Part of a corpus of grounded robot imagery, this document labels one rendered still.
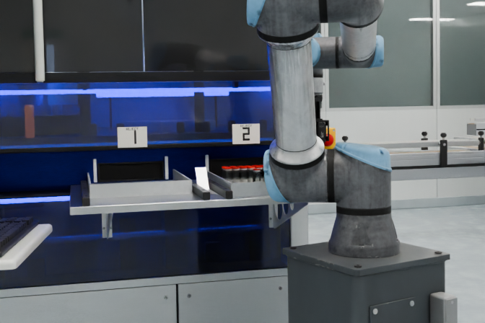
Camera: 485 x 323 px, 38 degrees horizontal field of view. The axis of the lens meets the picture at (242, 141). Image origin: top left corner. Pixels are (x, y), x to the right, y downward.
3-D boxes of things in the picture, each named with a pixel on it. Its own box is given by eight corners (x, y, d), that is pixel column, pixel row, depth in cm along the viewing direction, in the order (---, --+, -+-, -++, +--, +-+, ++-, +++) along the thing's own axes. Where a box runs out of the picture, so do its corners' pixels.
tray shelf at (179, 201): (70, 191, 210) (70, 184, 210) (295, 181, 226) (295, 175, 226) (69, 215, 163) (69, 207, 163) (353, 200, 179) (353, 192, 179)
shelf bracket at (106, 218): (102, 238, 205) (101, 193, 204) (112, 237, 205) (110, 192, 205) (107, 262, 172) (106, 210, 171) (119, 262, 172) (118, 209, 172)
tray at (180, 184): (87, 184, 211) (86, 172, 211) (174, 180, 217) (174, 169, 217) (89, 198, 178) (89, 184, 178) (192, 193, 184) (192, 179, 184)
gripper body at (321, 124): (300, 144, 172) (299, 95, 172) (290, 143, 181) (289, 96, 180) (330, 143, 174) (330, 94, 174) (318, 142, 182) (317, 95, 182)
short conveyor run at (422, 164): (299, 186, 228) (297, 137, 227) (284, 181, 243) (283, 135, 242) (488, 177, 243) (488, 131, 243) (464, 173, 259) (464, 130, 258)
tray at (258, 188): (207, 182, 208) (206, 171, 208) (291, 179, 214) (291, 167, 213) (231, 197, 175) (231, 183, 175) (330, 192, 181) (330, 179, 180)
